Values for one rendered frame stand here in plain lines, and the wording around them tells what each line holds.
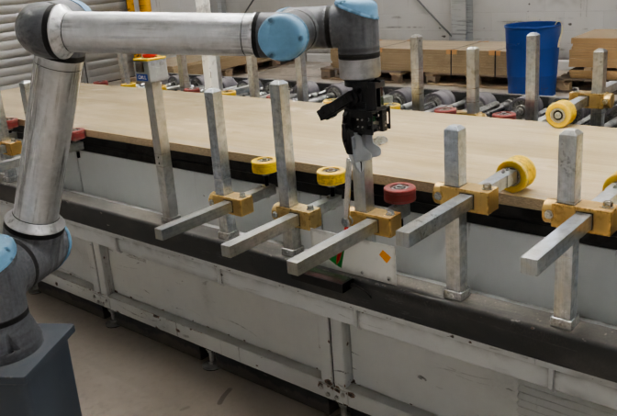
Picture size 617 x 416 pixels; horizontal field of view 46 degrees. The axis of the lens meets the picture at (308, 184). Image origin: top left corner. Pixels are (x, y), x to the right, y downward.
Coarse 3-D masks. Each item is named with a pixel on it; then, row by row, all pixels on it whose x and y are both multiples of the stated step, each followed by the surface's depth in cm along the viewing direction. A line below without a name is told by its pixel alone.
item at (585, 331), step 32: (0, 192) 294; (64, 192) 272; (96, 224) 253; (128, 224) 240; (160, 224) 230; (192, 256) 222; (224, 256) 212; (256, 256) 203; (288, 256) 197; (320, 288) 190; (352, 288) 182; (384, 288) 176; (416, 288) 173; (416, 320) 172; (448, 320) 166; (480, 320) 160; (512, 320) 155; (544, 320) 154; (576, 320) 150; (544, 352) 152; (576, 352) 147; (608, 352) 143
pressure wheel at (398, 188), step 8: (392, 184) 184; (400, 184) 184; (408, 184) 183; (384, 192) 181; (392, 192) 178; (400, 192) 178; (408, 192) 178; (392, 200) 179; (400, 200) 178; (408, 200) 179
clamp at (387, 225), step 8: (352, 208) 179; (376, 208) 178; (352, 216) 178; (360, 216) 176; (368, 216) 175; (376, 216) 173; (384, 216) 172; (392, 216) 172; (400, 216) 174; (352, 224) 179; (384, 224) 172; (392, 224) 172; (400, 224) 175; (376, 232) 174; (384, 232) 173; (392, 232) 172
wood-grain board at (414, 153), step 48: (96, 96) 354; (144, 96) 344; (192, 96) 334; (240, 96) 325; (144, 144) 259; (192, 144) 244; (240, 144) 239; (336, 144) 229; (384, 144) 225; (432, 144) 221; (480, 144) 217; (528, 144) 213; (528, 192) 172
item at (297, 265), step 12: (408, 204) 182; (348, 228) 169; (360, 228) 169; (372, 228) 172; (336, 240) 163; (348, 240) 165; (360, 240) 169; (312, 252) 157; (324, 252) 159; (336, 252) 162; (288, 264) 154; (300, 264) 153; (312, 264) 156
